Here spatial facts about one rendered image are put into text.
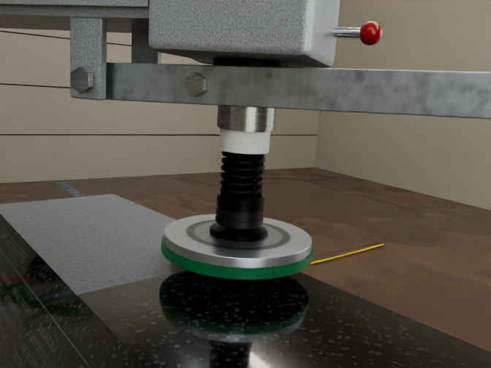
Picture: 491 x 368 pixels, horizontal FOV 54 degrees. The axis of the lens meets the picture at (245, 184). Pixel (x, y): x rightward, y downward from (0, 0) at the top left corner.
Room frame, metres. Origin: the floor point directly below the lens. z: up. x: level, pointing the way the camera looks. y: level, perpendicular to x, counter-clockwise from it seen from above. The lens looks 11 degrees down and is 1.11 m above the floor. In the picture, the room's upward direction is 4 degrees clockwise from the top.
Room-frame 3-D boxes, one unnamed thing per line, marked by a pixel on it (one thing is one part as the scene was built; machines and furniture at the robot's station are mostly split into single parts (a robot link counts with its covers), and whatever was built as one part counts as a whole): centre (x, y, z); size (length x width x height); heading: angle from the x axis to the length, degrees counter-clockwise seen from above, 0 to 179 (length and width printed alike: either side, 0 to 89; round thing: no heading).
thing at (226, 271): (0.68, 0.01, 0.90); 0.22 x 0.22 x 0.04
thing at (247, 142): (0.68, 0.01, 1.05); 0.07 x 0.07 x 0.04
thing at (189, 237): (0.68, 0.01, 0.90); 0.21 x 0.21 x 0.01
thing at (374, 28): (0.71, -0.14, 1.20); 0.08 x 0.03 x 0.03; 73
